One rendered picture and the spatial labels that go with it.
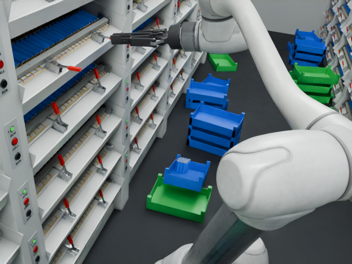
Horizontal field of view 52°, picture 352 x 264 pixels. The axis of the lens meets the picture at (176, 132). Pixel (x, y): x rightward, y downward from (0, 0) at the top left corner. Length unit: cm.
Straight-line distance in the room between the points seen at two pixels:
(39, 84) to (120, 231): 101
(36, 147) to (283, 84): 67
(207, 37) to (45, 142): 55
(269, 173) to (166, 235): 127
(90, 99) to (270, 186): 85
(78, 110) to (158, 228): 82
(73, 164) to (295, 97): 78
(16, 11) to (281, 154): 62
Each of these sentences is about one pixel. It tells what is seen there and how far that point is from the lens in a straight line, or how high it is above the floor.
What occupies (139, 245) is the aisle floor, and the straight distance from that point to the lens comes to 175.
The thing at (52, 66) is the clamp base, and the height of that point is 95.
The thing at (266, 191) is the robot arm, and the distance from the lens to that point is 56.
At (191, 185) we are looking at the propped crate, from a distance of 187.
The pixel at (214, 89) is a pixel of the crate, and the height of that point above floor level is 10.
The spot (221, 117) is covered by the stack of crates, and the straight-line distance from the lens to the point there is 240.
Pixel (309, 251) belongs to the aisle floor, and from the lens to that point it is 192.
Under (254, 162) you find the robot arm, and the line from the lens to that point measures 57.
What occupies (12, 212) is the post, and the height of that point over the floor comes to 67.
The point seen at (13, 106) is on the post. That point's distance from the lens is 88.
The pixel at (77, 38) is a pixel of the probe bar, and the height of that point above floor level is 97.
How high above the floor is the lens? 136
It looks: 33 degrees down
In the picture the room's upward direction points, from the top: 6 degrees clockwise
